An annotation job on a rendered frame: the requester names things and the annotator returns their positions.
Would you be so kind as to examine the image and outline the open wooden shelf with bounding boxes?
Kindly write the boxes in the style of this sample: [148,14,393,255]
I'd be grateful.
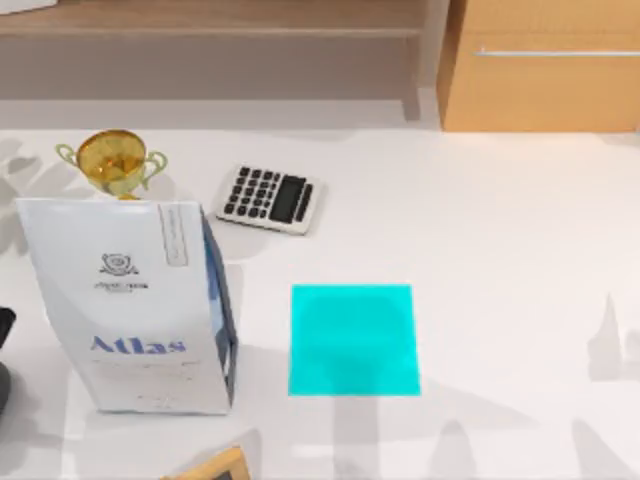
[0,0,452,121]

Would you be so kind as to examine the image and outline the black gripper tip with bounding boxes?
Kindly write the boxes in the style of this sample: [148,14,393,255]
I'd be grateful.
[0,307,18,357]

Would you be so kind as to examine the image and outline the long metal handle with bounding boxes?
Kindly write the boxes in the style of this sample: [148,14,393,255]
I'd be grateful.
[474,48,640,58]

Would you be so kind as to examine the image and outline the framed blackboard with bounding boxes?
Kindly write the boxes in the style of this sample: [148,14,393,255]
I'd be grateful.
[173,446,252,480]

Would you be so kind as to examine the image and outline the gold trophy cup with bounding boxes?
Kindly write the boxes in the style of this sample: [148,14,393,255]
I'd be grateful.
[54,129,169,202]

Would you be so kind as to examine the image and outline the wooden cupboard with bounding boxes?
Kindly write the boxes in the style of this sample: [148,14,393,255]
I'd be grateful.
[435,0,640,134]

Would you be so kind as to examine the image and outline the white calculator with black keys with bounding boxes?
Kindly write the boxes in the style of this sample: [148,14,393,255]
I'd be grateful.
[215,163,325,236]

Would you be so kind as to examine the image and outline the flat cyan square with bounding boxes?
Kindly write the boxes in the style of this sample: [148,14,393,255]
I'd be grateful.
[287,283,422,398]

